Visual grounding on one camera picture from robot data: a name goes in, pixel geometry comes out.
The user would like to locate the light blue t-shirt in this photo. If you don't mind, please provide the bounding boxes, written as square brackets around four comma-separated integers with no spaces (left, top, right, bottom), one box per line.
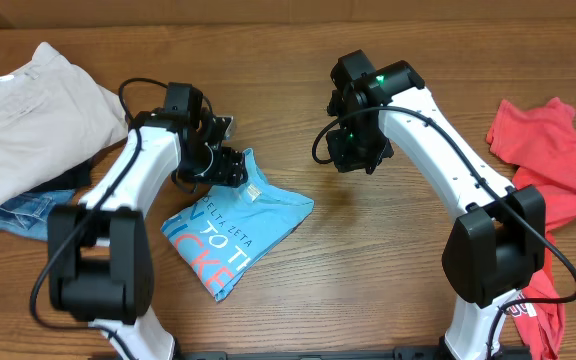
[161,148,314,302]

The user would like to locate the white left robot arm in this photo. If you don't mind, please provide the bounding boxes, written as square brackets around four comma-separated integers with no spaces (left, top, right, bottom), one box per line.
[29,82,247,359]

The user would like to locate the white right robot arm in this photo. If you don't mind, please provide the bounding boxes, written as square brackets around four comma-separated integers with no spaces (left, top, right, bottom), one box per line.
[320,50,545,359]

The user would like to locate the dark folded garment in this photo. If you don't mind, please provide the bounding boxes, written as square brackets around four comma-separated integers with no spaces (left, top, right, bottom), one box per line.
[30,159,93,193]

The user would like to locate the beige folded trousers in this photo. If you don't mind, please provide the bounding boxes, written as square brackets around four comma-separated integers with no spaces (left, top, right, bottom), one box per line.
[0,42,127,205]

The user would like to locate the folded blue jeans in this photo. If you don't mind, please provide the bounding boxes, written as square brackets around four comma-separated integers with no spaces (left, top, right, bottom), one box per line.
[0,190,75,241]

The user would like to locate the red t-shirt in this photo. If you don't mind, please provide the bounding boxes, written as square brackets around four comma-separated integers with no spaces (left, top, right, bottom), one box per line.
[485,97,576,360]

